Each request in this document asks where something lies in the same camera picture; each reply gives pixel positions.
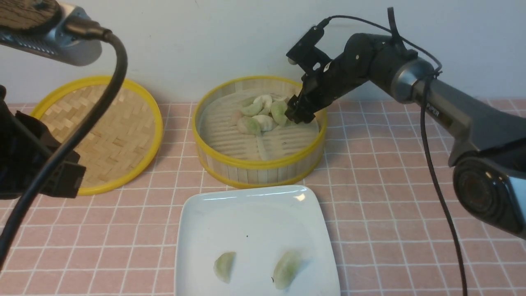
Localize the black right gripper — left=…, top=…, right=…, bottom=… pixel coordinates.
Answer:
left=284, top=58, right=370, bottom=123

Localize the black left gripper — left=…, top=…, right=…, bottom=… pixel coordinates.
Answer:
left=0, top=86, right=86, bottom=200

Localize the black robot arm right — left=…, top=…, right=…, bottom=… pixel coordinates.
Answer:
left=286, top=30, right=526, bottom=238

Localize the white square plate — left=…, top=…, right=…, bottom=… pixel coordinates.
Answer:
left=174, top=185, right=341, bottom=296

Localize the white dumpling top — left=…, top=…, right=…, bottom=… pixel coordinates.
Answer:
left=253, top=94, right=274, bottom=113

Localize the white dumpling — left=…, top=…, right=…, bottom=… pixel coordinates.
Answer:
left=252, top=114, right=277, bottom=132
left=253, top=94, right=274, bottom=113

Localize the white dumpling centre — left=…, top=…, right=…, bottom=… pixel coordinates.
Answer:
left=252, top=114, right=277, bottom=132

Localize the green dumpling left pinkish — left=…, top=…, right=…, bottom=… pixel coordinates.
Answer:
left=236, top=116, right=261, bottom=136

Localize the yellow rimmed bamboo steamer lid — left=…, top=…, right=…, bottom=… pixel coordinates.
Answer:
left=31, top=76, right=164, bottom=196

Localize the yellow rimmed bamboo steamer basket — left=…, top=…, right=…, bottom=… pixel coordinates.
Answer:
left=191, top=76, right=328, bottom=188

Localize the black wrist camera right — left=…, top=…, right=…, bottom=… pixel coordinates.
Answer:
left=286, top=25, right=324, bottom=72

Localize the black camera cable right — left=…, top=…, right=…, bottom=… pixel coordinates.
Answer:
left=318, top=7, right=469, bottom=296

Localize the black camera cable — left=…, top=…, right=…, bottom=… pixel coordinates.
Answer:
left=318, top=7, right=469, bottom=296
left=0, top=16, right=129, bottom=272

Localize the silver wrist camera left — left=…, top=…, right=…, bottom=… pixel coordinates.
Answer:
left=0, top=0, right=102, bottom=66

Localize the black camera cable left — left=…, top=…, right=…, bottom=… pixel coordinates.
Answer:
left=0, top=16, right=129, bottom=272

